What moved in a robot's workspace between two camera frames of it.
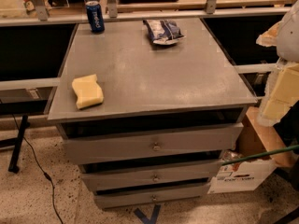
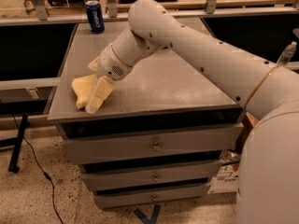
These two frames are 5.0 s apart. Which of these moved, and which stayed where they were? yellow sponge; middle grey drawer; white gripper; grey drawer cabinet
Moved: white gripper
Stayed: grey drawer cabinet; yellow sponge; middle grey drawer
